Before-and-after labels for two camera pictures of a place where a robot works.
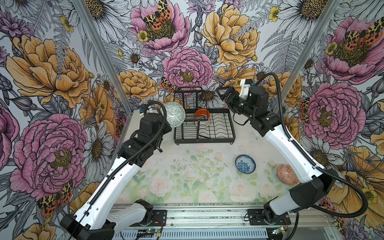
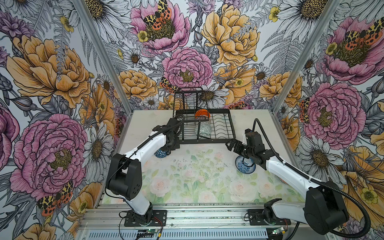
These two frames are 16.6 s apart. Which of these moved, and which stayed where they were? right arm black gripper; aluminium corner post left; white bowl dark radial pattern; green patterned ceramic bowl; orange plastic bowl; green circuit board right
Moved: green patterned ceramic bowl; right arm black gripper
Stayed: orange plastic bowl; white bowl dark radial pattern; aluminium corner post left; green circuit board right
